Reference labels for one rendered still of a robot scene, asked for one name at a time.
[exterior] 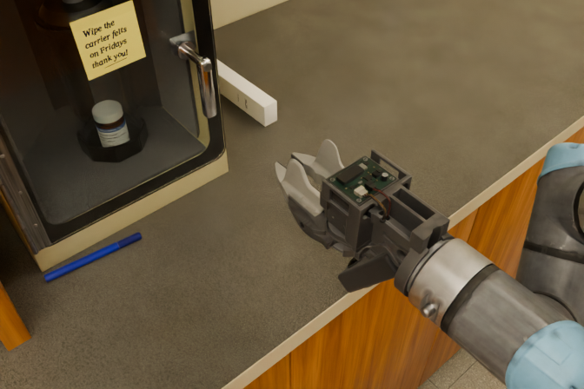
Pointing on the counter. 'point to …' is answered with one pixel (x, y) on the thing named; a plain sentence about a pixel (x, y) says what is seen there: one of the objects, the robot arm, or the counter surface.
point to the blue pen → (92, 257)
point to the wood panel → (10, 323)
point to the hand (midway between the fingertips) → (292, 169)
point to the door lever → (186, 50)
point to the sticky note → (109, 39)
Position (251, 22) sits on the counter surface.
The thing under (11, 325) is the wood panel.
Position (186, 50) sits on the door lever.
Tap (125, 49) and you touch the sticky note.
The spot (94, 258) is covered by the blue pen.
